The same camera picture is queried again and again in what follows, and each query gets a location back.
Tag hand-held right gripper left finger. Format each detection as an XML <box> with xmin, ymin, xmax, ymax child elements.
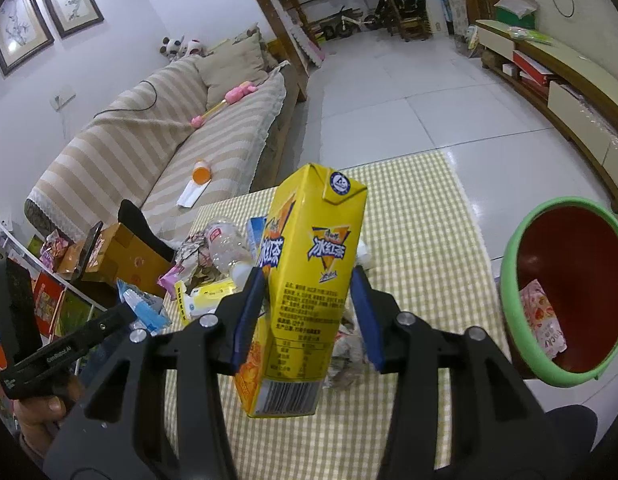
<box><xmin>43</xmin><ymin>265</ymin><xmax>266</xmax><ymax>480</ymax></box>

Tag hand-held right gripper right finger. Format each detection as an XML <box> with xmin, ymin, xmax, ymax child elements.
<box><xmin>349</xmin><ymin>265</ymin><xmax>556</xmax><ymax>480</ymax></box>

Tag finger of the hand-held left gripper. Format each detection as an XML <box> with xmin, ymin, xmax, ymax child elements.
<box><xmin>81</xmin><ymin>302</ymin><xmax>138</xmax><ymax>362</ymax></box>

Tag blue and white wrapper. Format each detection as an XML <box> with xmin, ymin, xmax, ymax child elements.
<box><xmin>116</xmin><ymin>280</ymin><xmax>173</xmax><ymax>337</ymax></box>

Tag yellow drink carton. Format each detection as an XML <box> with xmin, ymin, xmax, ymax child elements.
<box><xmin>233</xmin><ymin>162</ymin><xmax>369</xmax><ymax>419</ymax></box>

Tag green rimmed red bin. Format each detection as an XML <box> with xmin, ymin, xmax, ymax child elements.
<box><xmin>499</xmin><ymin>198</ymin><xmax>618</xmax><ymax>387</ymax></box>

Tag trash inside bin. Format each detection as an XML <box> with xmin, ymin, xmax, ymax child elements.
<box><xmin>518</xmin><ymin>279</ymin><xmax>568</xmax><ymax>359</ymax></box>

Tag person's left hand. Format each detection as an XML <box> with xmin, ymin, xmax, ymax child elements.
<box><xmin>14</xmin><ymin>375</ymin><xmax>83</xmax><ymax>442</ymax></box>

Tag cluttered low shelf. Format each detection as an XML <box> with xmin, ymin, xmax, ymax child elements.
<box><xmin>0</xmin><ymin>209</ymin><xmax>106</xmax><ymax>403</ymax></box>

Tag yellow and white packet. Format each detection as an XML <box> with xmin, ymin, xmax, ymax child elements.
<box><xmin>174</xmin><ymin>280</ymin><xmax>238</xmax><ymax>322</ymax></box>

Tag white crumpled tissue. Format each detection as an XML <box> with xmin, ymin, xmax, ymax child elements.
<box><xmin>355</xmin><ymin>239</ymin><xmax>376</xmax><ymax>269</ymax></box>

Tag cardboard box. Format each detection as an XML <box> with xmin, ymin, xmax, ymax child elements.
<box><xmin>55</xmin><ymin>222</ymin><xmax>173</xmax><ymax>297</ymax></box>

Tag clear plastic bottle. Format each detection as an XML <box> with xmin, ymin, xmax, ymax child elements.
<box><xmin>203</xmin><ymin>217</ymin><xmax>258</xmax><ymax>282</ymax></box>

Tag pink wrapper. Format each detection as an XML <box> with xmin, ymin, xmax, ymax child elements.
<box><xmin>156</xmin><ymin>264</ymin><xmax>191</xmax><ymax>302</ymax></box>

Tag black phone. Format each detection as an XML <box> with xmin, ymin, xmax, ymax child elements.
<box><xmin>70</xmin><ymin>220</ymin><xmax>105</xmax><ymax>282</ymax></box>

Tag blue and white packet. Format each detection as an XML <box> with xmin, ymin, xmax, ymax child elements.
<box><xmin>245</xmin><ymin>215</ymin><xmax>268</xmax><ymax>257</ymax></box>

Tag dark cloth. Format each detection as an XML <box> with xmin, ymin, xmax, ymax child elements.
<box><xmin>117</xmin><ymin>199</ymin><xmax>176</xmax><ymax>262</ymax></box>

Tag yellow checked tablecloth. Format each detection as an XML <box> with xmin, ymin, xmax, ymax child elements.
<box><xmin>160</xmin><ymin>149</ymin><xmax>511</xmax><ymax>480</ymax></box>

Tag white paper sheet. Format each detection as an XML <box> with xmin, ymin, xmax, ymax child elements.
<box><xmin>176</xmin><ymin>180</ymin><xmax>210</xmax><ymax>209</ymax></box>

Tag striped beige sofa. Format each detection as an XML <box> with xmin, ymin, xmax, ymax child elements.
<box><xmin>24</xmin><ymin>35</ymin><xmax>310</xmax><ymax>243</ymax></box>

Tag pink and yellow stick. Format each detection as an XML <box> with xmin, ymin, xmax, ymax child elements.
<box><xmin>189</xmin><ymin>99</ymin><xmax>228</xmax><ymax>129</ymax></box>

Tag pink plush toy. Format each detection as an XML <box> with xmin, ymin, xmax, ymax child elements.
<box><xmin>224</xmin><ymin>81</ymin><xmax>260</xmax><ymax>104</ymax></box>

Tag beige cushion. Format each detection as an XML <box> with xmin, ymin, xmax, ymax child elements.
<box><xmin>198</xmin><ymin>34</ymin><xmax>271</xmax><ymax>97</ymax></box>

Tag pink foam mat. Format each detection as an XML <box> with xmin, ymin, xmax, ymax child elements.
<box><xmin>290</xmin><ymin>26</ymin><xmax>326</xmax><ymax>69</ymax></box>

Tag large framed ink painting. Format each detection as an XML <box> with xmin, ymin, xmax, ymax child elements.
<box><xmin>0</xmin><ymin>0</ymin><xmax>56</xmax><ymax>77</ymax></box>

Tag black and white plush toy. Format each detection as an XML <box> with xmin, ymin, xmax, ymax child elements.
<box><xmin>159</xmin><ymin>35</ymin><xmax>186</xmax><ymax>62</ymax></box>

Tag wooden room divider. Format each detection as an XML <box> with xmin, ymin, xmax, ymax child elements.
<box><xmin>245</xmin><ymin>0</ymin><xmax>311</xmax><ymax>104</ymax></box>

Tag white balance bike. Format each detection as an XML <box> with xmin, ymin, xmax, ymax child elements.
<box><xmin>318</xmin><ymin>4</ymin><xmax>366</xmax><ymax>42</ymax></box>

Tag red flat box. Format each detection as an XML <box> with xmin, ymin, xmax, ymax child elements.
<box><xmin>510</xmin><ymin>51</ymin><xmax>558</xmax><ymax>87</ymax></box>

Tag wooden media cabinet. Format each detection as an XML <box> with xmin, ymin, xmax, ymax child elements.
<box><xmin>475</xmin><ymin>19</ymin><xmax>618</xmax><ymax>212</ymax></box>

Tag small framed ink painting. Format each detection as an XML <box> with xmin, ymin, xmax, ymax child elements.
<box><xmin>36</xmin><ymin>0</ymin><xmax>106</xmax><ymax>39</ymax></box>

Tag dark stroller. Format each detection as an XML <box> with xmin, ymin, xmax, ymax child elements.
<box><xmin>373</xmin><ymin>0</ymin><xmax>431</xmax><ymax>42</ymax></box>

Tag green plastic packet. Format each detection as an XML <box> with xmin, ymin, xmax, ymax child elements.
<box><xmin>506</xmin><ymin>24</ymin><xmax>556</xmax><ymax>44</ymax></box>

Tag green and white box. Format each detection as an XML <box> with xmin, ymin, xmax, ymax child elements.
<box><xmin>493</xmin><ymin>0</ymin><xmax>541</xmax><ymax>31</ymax></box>

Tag wall socket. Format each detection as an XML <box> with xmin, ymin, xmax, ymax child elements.
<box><xmin>49</xmin><ymin>87</ymin><xmax>78</xmax><ymax>111</ymax></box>

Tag colourful wall chart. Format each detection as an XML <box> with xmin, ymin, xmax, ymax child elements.
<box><xmin>438</xmin><ymin>0</ymin><xmax>471</xmax><ymax>52</ymax></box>

